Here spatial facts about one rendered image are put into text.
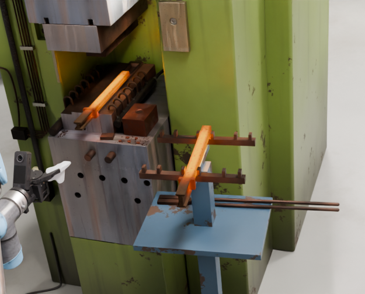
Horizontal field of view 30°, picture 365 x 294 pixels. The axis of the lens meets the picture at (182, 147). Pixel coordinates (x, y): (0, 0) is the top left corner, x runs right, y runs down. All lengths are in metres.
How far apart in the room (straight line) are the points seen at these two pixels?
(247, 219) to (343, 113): 2.23
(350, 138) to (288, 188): 1.14
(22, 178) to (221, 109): 0.74
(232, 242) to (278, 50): 0.90
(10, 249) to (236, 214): 0.73
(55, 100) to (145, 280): 0.77
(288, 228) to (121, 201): 0.95
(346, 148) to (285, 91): 1.28
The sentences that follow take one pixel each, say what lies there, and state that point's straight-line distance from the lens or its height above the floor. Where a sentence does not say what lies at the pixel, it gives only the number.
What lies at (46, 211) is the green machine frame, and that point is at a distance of 3.00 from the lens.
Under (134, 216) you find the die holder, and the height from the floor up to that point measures 0.61.
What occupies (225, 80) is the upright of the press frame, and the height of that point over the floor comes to 1.08.
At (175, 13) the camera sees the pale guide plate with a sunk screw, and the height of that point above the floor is 1.32.
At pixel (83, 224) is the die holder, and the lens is 2.65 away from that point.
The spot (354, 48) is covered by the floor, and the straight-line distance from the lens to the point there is 5.29.
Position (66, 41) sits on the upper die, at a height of 1.26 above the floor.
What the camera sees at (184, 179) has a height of 1.02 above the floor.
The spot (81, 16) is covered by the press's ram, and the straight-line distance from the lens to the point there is 2.27.
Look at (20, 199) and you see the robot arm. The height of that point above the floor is 1.00.
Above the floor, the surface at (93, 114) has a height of 1.00.
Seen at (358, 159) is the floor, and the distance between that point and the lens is 3.92.
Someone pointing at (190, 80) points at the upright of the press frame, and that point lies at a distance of 2.38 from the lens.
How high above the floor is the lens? 2.08
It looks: 31 degrees down
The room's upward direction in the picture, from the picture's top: 6 degrees counter-clockwise
